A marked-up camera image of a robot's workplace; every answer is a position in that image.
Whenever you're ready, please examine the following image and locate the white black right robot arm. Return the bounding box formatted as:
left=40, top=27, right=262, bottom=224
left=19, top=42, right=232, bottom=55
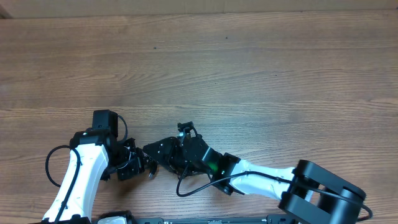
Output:
left=143, top=136, right=373, bottom=223

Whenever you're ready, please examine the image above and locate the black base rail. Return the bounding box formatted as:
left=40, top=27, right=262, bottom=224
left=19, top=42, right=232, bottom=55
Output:
left=93, top=211, right=299, bottom=224

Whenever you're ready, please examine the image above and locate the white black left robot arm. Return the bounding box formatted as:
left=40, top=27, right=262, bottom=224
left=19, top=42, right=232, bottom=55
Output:
left=42, top=110, right=146, bottom=223

